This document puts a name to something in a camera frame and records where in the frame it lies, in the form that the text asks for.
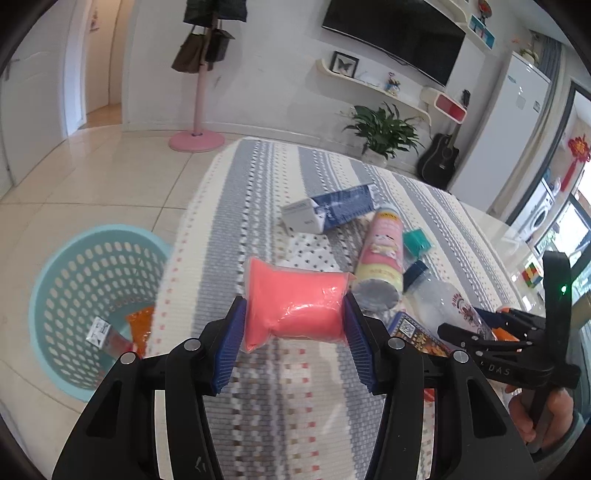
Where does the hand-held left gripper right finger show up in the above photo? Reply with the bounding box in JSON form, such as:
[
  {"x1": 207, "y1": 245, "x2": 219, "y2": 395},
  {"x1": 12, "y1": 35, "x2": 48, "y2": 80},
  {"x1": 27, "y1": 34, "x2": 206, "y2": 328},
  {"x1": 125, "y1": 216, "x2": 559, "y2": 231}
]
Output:
[{"x1": 343, "y1": 292, "x2": 542, "y2": 480}]

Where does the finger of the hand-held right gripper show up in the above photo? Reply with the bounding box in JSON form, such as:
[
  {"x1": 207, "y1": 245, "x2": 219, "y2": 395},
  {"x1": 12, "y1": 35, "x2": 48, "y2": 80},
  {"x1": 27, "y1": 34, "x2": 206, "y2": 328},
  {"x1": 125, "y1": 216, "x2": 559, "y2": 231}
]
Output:
[
  {"x1": 436, "y1": 322, "x2": 509, "y2": 366},
  {"x1": 475, "y1": 307, "x2": 546, "y2": 340}
]

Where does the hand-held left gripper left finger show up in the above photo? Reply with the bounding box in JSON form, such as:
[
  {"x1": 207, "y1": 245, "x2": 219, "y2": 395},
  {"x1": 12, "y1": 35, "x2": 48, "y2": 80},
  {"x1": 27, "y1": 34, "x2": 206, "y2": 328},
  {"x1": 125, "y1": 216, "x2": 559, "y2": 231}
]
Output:
[{"x1": 51, "y1": 295, "x2": 248, "y2": 480}]

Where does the pink plastic packet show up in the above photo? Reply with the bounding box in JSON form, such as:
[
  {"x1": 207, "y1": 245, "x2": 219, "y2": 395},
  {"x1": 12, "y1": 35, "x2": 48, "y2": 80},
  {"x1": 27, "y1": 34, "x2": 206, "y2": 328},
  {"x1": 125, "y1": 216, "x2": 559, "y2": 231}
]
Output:
[{"x1": 242, "y1": 256, "x2": 356, "y2": 355}]

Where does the teal plastic laundry basket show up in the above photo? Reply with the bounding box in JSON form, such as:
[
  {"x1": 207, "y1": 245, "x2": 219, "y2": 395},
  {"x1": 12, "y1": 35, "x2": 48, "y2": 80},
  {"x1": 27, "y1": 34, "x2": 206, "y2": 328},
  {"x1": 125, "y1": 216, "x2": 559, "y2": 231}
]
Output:
[{"x1": 28, "y1": 224, "x2": 174, "y2": 402}]

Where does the person's right forearm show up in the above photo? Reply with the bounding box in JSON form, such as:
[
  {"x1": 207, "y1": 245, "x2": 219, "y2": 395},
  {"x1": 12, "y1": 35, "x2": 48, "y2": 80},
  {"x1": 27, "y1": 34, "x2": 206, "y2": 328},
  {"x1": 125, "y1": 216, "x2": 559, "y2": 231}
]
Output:
[{"x1": 531, "y1": 406, "x2": 589, "y2": 463}]

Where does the person's right hand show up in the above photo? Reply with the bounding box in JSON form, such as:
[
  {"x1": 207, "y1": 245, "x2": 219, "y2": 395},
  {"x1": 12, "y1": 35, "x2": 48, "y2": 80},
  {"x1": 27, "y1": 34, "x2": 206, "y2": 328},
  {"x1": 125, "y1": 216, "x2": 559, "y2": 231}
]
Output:
[{"x1": 508, "y1": 387, "x2": 576, "y2": 456}]

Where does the clear plastic bottle blue cap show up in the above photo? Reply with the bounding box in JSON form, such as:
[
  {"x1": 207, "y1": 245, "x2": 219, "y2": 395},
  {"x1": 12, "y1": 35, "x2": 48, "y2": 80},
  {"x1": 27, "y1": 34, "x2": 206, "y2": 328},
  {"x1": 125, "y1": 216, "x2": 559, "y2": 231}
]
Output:
[{"x1": 403, "y1": 260, "x2": 496, "y2": 343}]

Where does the dark snack packet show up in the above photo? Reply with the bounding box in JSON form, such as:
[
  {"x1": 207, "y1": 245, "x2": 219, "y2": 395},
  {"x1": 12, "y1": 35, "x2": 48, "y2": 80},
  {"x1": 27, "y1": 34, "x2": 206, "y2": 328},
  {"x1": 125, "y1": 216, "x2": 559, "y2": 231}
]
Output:
[{"x1": 387, "y1": 311, "x2": 452, "y2": 359}]

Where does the colourful puzzle cube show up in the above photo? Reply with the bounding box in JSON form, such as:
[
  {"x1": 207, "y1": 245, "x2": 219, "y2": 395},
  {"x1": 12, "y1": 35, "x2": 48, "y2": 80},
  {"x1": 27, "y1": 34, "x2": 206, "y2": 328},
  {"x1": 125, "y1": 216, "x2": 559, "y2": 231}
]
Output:
[{"x1": 521, "y1": 260, "x2": 544, "y2": 289}]

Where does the striped grey white tablecloth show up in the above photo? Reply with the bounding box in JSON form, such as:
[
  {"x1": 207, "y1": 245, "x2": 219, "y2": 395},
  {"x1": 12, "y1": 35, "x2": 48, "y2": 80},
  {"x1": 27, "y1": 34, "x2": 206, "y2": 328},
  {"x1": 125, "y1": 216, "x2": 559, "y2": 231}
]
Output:
[{"x1": 152, "y1": 137, "x2": 532, "y2": 480}]

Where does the orange packet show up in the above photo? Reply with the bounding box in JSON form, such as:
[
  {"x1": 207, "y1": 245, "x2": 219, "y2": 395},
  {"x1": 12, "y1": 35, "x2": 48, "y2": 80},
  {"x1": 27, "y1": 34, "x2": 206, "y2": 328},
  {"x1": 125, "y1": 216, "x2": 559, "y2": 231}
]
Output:
[{"x1": 126, "y1": 305, "x2": 155, "y2": 358}]

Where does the pink cylindrical snack can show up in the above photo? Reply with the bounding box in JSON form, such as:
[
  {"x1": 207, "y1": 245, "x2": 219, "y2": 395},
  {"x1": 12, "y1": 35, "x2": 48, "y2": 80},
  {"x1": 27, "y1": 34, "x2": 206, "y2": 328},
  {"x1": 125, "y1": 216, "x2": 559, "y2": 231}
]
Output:
[{"x1": 353, "y1": 205, "x2": 408, "y2": 313}]

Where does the white dotted wrapper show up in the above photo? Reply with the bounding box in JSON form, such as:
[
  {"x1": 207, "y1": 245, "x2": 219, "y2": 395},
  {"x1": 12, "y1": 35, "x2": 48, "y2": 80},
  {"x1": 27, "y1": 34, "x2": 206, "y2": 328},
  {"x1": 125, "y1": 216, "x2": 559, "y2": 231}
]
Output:
[{"x1": 281, "y1": 233, "x2": 341, "y2": 274}]

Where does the white washing machine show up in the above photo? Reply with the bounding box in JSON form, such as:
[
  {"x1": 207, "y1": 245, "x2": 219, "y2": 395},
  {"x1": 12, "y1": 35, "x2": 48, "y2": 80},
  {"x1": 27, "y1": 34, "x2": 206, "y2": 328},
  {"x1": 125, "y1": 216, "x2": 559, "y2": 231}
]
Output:
[{"x1": 516, "y1": 191, "x2": 556, "y2": 246}]

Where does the small teal box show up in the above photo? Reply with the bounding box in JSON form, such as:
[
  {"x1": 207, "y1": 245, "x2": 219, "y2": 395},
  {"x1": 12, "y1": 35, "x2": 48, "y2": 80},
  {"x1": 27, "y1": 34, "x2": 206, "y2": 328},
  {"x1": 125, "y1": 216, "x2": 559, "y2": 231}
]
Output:
[{"x1": 403, "y1": 227, "x2": 433, "y2": 257}]

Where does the small white box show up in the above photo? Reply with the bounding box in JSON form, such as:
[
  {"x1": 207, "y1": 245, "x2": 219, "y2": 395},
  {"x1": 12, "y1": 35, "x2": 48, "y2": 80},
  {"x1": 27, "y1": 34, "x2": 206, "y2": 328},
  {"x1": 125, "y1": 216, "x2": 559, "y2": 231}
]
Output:
[{"x1": 86, "y1": 318, "x2": 112, "y2": 348}]

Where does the blue and white carton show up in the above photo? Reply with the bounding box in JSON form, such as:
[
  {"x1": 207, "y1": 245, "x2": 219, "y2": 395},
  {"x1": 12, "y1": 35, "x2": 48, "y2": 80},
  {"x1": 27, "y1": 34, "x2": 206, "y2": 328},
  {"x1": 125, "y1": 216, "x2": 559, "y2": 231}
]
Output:
[{"x1": 281, "y1": 184, "x2": 378, "y2": 234}]

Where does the black acoustic guitar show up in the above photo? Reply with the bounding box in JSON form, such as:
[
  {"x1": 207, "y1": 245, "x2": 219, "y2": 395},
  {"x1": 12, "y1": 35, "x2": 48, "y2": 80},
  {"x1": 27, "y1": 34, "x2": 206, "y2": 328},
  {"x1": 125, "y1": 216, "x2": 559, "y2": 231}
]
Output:
[{"x1": 416, "y1": 124, "x2": 461, "y2": 186}]

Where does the white refrigerator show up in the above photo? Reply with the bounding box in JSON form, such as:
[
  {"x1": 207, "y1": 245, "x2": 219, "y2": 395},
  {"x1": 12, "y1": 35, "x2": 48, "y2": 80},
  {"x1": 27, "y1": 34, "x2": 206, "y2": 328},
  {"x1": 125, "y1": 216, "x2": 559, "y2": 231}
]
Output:
[{"x1": 449, "y1": 50, "x2": 553, "y2": 217}]

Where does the pink coat rack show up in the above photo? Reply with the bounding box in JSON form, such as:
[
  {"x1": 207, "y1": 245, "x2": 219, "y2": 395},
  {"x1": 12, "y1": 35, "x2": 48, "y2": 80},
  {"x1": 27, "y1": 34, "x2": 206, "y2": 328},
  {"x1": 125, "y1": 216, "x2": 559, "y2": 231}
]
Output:
[{"x1": 168, "y1": 18, "x2": 226, "y2": 153}]

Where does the green potted plant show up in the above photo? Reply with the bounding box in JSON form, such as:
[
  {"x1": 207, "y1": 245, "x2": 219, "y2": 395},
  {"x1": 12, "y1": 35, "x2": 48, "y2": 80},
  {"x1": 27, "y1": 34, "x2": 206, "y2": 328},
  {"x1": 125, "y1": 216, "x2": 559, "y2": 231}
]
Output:
[{"x1": 341, "y1": 102, "x2": 425, "y2": 168}]

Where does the grey curtain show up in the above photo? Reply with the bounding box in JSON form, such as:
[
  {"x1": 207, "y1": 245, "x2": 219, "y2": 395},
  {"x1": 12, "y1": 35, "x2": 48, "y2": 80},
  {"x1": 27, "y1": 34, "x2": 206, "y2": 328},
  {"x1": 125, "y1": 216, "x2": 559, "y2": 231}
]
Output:
[{"x1": 537, "y1": 31, "x2": 565, "y2": 85}]

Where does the small potted plant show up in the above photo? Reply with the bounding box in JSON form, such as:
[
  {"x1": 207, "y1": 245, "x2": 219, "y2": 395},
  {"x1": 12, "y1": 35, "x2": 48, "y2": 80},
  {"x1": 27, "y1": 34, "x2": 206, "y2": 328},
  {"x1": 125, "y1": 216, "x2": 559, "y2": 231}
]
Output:
[{"x1": 519, "y1": 39, "x2": 541, "y2": 65}]

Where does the framed butterfly picture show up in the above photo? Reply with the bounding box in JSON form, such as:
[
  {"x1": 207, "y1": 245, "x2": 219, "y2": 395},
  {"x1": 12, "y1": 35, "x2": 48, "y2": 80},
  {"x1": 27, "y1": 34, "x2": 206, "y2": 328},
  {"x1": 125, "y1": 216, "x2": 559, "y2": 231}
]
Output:
[{"x1": 331, "y1": 51, "x2": 359, "y2": 79}]

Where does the brown bag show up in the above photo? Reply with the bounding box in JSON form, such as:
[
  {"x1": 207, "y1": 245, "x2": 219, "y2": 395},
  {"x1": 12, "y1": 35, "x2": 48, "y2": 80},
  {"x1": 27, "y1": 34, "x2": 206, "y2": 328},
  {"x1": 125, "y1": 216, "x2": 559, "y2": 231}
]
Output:
[{"x1": 171, "y1": 25, "x2": 206, "y2": 75}]

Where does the black bag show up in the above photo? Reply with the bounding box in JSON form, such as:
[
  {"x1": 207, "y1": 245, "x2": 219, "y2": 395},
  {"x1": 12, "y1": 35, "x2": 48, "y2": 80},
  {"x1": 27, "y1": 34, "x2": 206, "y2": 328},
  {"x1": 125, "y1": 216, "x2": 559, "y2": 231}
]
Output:
[{"x1": 203, "y1": 21, "x2": 236, "y2": 64}]

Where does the black television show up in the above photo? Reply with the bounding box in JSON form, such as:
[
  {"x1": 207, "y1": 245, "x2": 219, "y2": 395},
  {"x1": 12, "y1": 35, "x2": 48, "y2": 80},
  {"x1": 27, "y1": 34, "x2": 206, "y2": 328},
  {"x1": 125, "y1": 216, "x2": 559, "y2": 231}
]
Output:
[{"x1": 321, "y1": 0, "x2": 467, "y2": 88}]

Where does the white door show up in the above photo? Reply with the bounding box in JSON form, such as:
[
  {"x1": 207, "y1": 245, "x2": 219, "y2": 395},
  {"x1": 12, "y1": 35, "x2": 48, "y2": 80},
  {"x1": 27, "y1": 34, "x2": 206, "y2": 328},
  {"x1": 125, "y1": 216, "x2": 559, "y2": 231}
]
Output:
[{"x1": 0, "y1": 0, "x2": 77, "y2": 186}]

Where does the dark green coat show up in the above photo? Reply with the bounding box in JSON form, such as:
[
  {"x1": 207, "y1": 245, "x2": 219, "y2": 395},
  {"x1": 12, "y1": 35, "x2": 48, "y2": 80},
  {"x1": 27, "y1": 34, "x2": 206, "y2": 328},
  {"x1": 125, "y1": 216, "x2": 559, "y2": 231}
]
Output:
[{"x1": 183, "y1": 0, "x2": 248, "y2": 25}]

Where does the red knot wall decoration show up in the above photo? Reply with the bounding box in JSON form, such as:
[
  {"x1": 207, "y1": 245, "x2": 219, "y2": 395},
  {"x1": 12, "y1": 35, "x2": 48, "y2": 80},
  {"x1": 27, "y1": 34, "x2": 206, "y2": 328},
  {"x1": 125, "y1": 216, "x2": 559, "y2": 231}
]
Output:
[{"x1": 566, "y1": 134, "x2": 591, "y2": 193}]

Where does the red and white wall cabinet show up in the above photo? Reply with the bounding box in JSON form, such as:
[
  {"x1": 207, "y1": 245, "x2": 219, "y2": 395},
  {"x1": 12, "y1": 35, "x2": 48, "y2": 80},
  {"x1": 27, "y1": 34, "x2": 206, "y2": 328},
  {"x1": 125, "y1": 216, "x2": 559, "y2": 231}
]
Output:
[{"x1": 420, "y1": 87, "x2": 468, "y2": 125}]

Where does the white curved wall shelf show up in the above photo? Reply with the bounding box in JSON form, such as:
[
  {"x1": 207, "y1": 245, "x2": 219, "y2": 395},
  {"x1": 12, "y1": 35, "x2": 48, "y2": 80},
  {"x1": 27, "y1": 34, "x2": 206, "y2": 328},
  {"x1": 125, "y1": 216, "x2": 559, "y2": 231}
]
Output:
[{"x1": 316, "y1": 58, "x2": 433, "y2": 126}]

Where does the white upper wall shelf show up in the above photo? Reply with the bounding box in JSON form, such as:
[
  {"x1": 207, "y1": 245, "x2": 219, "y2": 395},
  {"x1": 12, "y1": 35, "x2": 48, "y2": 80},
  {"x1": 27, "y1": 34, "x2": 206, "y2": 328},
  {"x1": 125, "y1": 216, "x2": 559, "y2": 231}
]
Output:
[{"x1": 433, "y1": 0, "x2": 498, "y2": 52}]

